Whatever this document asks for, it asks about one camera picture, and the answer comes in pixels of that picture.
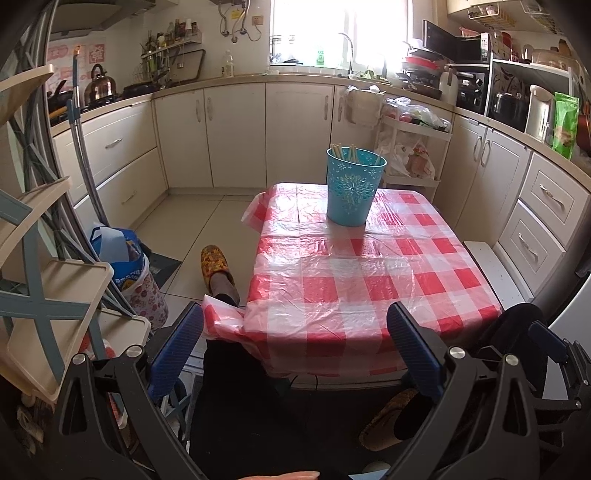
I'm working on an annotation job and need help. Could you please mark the black cooking pot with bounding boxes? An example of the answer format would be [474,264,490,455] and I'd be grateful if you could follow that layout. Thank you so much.
[490,92,527,123]

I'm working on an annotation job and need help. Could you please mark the steel kitchen faucet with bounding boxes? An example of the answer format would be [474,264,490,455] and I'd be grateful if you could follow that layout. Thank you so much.
[339,32,355,77]

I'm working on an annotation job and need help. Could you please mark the wall-mounted utensil rack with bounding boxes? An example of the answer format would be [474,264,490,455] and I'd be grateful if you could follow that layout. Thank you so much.
[141,18,206,86]

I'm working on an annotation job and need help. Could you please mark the cream wide drawer cabinet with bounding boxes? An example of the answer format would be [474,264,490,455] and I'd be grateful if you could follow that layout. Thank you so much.
[51,99,169,222]

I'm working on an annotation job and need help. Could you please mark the white printed plastic bag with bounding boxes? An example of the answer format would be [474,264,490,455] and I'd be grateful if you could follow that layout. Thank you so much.
[383,138,437,178]

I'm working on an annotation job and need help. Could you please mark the cream narrow drawer cabinet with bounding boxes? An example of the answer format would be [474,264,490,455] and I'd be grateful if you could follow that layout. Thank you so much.
[496,152,591,296]

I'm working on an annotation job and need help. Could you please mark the red checkered plastic tablecloth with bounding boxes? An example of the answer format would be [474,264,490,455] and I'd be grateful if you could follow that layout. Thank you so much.
[203,182,504,374]

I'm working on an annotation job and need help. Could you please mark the blue shopping bag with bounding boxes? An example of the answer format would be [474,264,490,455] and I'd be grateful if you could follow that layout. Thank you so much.
[90,225,146,289]

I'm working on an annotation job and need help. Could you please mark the white storage trolley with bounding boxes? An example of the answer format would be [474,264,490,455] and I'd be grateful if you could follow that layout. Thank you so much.
[376,113,453,190]

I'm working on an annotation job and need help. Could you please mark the clear plastic bags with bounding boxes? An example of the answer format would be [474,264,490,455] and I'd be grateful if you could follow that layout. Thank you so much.
[385,97,451,130]

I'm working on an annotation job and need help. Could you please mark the green packet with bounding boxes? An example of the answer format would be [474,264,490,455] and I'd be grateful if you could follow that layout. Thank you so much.
[551,92,579,160]

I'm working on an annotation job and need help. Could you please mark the blue handled mop pole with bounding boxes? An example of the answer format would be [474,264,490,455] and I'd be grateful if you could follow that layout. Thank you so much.
[69,46,112,227]

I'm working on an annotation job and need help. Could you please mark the blue plastic basket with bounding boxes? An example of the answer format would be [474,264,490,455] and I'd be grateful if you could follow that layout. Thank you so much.
[327,145,387,228]

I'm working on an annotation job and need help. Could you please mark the beige folding shelf rack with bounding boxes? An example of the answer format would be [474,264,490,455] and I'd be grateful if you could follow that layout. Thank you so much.
[0,0,153,402]

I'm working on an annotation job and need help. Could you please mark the black toaster oven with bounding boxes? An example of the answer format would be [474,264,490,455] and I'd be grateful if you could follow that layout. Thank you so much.
[450,65,490,116]

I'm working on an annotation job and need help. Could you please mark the person's left lower leg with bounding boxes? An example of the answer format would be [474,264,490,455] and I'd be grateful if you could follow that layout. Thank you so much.
[210,277,241,308]

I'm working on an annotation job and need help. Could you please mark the person's left hand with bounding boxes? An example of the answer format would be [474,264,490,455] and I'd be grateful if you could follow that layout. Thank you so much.
[240,471,321,480]

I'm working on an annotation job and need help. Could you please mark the black microwave oven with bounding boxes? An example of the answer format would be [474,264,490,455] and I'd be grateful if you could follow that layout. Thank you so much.
[422,19,492,63]

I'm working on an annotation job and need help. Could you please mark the water heater hoses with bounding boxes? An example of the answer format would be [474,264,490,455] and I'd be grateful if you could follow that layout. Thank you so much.
[217,4,252,44]

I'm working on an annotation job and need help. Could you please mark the yellow patterned slipper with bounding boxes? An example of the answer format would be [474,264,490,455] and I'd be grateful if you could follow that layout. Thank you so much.
[359,388,421,450]
[200,244,235,296]

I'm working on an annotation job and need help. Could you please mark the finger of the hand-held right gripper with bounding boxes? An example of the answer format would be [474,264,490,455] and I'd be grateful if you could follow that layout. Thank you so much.
[501,304,546,365]
[529,322,571,366]

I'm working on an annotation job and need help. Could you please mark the beige wire basket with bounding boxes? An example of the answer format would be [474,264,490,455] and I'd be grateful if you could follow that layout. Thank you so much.
[466,0,518,26]

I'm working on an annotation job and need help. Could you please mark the cream cabinet row with doors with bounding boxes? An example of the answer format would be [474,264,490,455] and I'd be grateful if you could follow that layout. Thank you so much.
[152,80,347,190]

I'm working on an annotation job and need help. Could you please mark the stack of pans and bowls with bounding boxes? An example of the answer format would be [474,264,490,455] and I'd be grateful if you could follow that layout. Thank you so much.
[402,53,444,100]

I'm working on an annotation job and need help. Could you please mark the bunch of wooden chopsticks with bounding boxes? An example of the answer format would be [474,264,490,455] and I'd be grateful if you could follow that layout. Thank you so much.
[330,143,384,164]

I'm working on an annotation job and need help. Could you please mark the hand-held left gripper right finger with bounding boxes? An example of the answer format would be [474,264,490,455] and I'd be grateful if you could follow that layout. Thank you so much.
[387,302,541,480]

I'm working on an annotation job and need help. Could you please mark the white low bench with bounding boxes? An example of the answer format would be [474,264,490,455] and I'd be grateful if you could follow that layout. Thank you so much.
[463,240,525,315]

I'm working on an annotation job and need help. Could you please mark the white hanging waste bin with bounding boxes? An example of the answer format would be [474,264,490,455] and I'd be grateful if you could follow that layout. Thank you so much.
[344,88,382,127]

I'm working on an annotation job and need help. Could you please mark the range hood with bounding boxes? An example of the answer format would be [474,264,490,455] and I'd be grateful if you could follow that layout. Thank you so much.
[48,0,155,33]

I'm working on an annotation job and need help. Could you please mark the white counter shelf rack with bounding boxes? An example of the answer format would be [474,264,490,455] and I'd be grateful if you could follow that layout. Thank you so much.
[487,53,580,134]

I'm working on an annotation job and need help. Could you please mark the white plastic jug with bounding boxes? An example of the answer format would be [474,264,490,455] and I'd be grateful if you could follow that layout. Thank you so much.
[438,71,459,104]

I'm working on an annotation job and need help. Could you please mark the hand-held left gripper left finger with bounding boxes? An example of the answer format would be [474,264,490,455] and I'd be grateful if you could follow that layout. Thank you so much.
[59,302,208,480]

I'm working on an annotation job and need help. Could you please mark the steel kettle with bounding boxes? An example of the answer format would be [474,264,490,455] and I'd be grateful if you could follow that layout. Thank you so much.
[84,64,118,100]

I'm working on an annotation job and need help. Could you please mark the white thermos jug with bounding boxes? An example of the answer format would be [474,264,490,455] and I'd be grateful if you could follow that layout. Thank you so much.
[526,84,555,141]

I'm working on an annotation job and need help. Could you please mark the black cable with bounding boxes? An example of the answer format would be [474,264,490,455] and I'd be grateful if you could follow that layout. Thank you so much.
[288,374,321,393]

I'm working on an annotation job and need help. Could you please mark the cream two-door cabinet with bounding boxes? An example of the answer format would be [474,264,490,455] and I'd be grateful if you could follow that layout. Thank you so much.
[434,113,532,241]

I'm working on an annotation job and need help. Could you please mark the kitchen window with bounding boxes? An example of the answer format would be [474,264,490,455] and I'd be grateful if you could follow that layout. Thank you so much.
[270,0,409,70]

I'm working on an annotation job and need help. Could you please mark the pink wall stickers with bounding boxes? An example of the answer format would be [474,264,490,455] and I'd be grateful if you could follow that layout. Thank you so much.
[48,42,107,77]

